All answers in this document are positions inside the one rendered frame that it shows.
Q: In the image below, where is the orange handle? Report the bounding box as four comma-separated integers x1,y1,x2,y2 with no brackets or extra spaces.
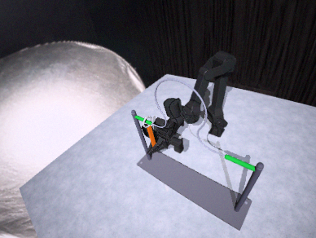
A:
143,116,156,147

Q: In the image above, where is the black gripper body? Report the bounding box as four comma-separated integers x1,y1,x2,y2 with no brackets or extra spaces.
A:
141,124,184,153

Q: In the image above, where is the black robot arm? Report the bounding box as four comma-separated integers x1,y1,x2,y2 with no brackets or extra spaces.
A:
153,51,236,137

